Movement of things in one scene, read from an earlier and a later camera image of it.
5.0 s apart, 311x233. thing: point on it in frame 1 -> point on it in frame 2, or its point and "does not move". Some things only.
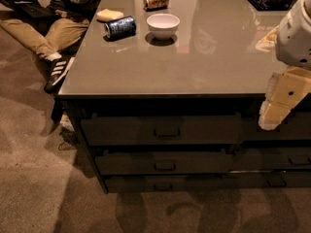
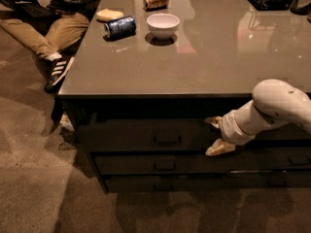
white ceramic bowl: x=162 y=25 does not move
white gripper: x=295 y=38 -> x=230 y=128
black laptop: x=27 y=3 does not move
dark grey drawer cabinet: x=165 y=94 does not move
